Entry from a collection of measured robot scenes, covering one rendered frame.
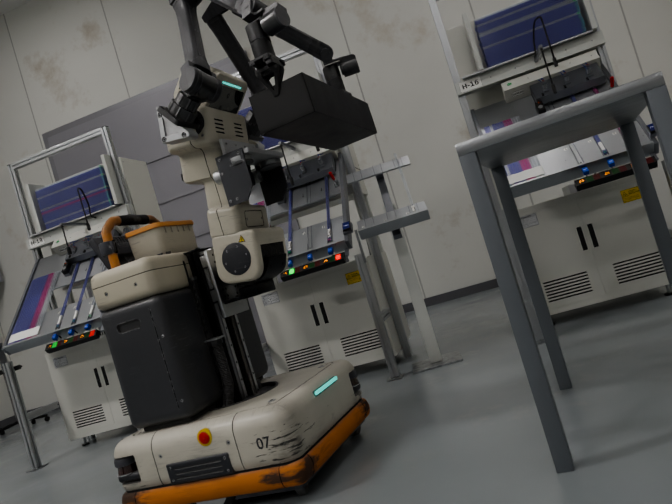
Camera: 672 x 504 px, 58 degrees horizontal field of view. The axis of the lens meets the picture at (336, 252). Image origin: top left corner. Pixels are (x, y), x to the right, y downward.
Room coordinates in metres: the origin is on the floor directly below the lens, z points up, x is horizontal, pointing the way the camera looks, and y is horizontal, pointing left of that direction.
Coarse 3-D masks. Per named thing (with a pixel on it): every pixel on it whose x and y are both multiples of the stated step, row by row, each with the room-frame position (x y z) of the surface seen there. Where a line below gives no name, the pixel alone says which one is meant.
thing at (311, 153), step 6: (306, 150) 3.50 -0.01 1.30; (312, 150) 3.48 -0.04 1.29; (324, 150) 3.43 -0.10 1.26; (330, 150) 3.42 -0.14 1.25; (336, 150) 3.48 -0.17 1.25; (288, 156) 3.53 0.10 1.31; (294, 156) 3.51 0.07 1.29; (300, 156) 3.48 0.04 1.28; (306, 156) 3.46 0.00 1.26; (312, 156) 3.45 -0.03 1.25; (336, 156) 3.46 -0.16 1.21; (282, 162) 3.51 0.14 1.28; (288, 162) 3.49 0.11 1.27; (294, 162) 3.47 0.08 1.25
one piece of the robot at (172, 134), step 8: (160, 120) 1.83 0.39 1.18; (168, 120) 1.82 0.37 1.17; (160, 128) 1.83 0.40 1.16; (168, 128) 1.83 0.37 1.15; (176, 128) 1.81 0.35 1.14; (184, 128) 1.80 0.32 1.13; (168, 136) 1.82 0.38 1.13; (176, 136) 1.81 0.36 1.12; (184, 136) 1.81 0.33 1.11; (192, 136) 1.82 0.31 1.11
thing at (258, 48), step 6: (258, 42) 1.62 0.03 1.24; (264, 42) 1.62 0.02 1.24; (270, 42) 1.64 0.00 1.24; (252, 48) 1.64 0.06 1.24; (258, 48) 1.62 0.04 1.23; (264, 48) 1.62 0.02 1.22; (270, 48) 1.63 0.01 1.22; (258, 54) 1.62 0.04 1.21; (264, 54) 1.59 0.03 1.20; (270, 54) 1.60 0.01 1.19; (252, 60) 1.61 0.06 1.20; (258, 60) 1.61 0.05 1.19; (282, 60) 1.67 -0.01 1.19; (252, 66) 1.62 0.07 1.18; (258, 66) 1.63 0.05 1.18
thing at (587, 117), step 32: (608, 96) 1.31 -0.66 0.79; (640, 96) 1.34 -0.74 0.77; (512, 128) 1.38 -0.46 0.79; (544, 128) 1.39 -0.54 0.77; (576, 128) 1.59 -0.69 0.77; (608, 128) 1.86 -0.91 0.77; (480, 160) 1.66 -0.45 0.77; (512, 160) 1.96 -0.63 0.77; (640, 160) 1.89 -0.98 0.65; (480, 192) 1.42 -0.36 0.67; (640, 192) 1.92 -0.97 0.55; (480, 224) 1.43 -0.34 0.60; (512, 224) 2.04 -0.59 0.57; (512, 288) 1.42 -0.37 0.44; (512, 320) 1.43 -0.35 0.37; (544, 320) 2.04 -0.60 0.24; (544, 384) 1.42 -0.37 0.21; (544, 416) 1.43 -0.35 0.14
